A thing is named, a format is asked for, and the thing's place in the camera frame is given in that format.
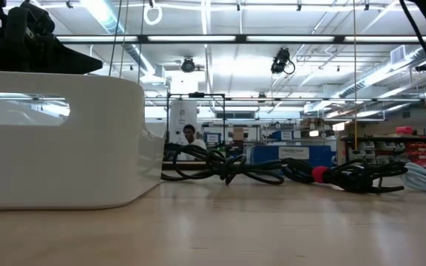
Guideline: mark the white cylindrical tank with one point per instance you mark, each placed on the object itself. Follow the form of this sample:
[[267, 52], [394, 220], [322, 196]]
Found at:
[[183, 114]]

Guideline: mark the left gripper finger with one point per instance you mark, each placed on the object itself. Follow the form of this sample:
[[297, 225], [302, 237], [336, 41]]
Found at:
[[76, 64]]

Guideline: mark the black round ceiling fixture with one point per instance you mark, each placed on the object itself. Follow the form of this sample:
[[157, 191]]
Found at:
[[188, 65]]

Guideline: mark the shelf with red bins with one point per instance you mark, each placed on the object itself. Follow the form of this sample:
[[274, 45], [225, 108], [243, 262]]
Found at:
[[420, 147]]

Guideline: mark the white plastic tray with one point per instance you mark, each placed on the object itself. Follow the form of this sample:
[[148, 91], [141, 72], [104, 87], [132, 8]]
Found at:
[[87, 166]]

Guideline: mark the blue cabinet with white label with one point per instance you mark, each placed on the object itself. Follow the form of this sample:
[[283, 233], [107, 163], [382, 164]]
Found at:
[[264, 155]]

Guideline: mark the person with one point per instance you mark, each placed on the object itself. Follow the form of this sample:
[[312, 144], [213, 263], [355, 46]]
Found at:
[[190, 133]]

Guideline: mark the black overhead camera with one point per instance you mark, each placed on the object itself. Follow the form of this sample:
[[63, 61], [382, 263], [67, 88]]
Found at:
[[280, 59]]

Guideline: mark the black metal rig frame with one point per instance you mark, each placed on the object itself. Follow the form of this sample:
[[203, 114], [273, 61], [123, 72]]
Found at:
[[240, 38]]

